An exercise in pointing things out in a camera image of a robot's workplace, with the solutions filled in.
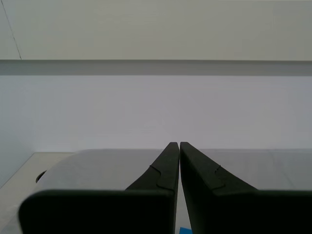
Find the beige horizontal wall panel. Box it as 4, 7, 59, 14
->
0, 0, 312, 61

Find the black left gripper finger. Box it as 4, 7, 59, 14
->
179, 141, 312, 234
19, 142, 180, 234

